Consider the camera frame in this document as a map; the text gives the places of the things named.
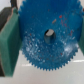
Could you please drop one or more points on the gripper green padded left finger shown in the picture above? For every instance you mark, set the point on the gripper green padded left finger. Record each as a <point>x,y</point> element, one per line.
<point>10,41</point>

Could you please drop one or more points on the gripper green padded right finger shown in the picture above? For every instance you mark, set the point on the gripper green padded right finger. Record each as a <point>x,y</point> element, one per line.
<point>81,42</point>

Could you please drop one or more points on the large blue gear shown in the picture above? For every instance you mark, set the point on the large blue gear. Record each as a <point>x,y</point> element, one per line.
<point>50,31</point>

